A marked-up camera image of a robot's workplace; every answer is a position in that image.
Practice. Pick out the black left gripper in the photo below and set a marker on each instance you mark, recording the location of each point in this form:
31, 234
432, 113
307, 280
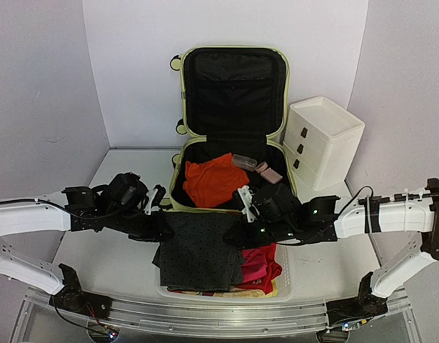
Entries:
153, 234

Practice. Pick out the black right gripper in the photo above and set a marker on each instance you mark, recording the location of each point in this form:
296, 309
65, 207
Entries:
237, 234

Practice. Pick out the magenta pink garment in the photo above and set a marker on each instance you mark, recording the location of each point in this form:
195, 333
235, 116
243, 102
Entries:
260, 263

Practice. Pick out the black dotted garment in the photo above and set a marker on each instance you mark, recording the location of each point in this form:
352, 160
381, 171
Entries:
196, 258

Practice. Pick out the red printed t-shirt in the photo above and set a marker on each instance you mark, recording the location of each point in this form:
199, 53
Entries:
265, 280

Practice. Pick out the orange garment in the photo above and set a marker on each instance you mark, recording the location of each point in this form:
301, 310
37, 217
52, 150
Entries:
212, 183

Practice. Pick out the pale green hard-shell suitcase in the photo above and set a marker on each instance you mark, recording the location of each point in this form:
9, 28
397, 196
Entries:
235, 100

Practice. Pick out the yellow cloth garment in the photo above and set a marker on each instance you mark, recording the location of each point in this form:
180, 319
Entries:
254, 289

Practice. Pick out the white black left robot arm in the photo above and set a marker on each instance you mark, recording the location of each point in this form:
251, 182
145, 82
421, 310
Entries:
76, 239

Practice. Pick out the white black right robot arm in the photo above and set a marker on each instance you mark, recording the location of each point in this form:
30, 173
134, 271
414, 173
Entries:
404, 228

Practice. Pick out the pink round small container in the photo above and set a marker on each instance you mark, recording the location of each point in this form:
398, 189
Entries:
261, 167

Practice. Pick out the white three-drawer storage cabinet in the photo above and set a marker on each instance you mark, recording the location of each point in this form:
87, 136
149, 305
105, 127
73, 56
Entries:
321, 139

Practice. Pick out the clear plastic rectangular case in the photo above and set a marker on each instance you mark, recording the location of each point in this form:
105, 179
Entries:
244, 162

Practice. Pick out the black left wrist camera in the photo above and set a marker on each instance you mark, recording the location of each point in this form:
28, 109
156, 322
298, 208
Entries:
128, 195

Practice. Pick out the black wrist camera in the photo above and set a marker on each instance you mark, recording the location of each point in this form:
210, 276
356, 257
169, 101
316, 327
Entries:
128, 195
271, 203

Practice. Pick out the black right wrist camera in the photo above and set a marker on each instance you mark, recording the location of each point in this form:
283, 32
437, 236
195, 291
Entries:
271, 203

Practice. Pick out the aluminium front mounting rail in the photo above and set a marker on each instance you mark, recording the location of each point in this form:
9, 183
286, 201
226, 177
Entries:
227, 318

